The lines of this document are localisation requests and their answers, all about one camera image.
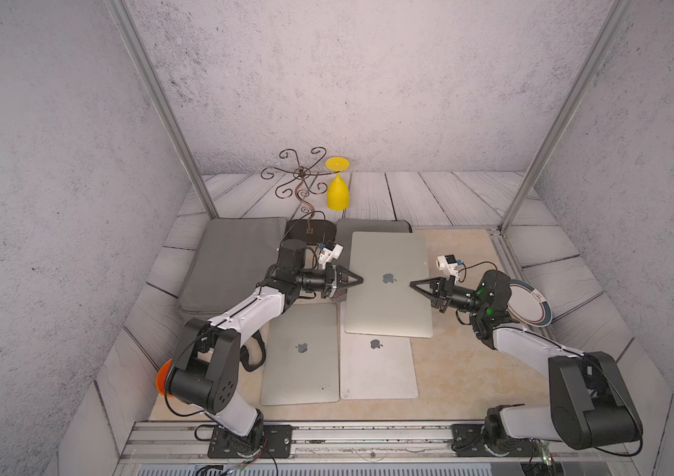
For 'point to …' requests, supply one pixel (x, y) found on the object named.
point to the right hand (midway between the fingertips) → (414, 290)
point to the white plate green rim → (528, 304)
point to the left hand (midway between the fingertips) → (362, 287)
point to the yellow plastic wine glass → (337, 192)
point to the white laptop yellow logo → (374, 366)
